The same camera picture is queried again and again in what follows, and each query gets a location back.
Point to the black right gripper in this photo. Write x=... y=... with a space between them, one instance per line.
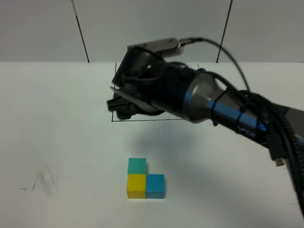
x=142 y=78

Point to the green foam cube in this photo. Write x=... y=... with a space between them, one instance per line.
x=137 y=166

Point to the blue foam cube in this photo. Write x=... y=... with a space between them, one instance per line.
x=155 y=186

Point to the yellow foam cube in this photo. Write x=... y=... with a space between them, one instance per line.
x=136 y=186

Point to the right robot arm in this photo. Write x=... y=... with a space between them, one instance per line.
x=146 y=84

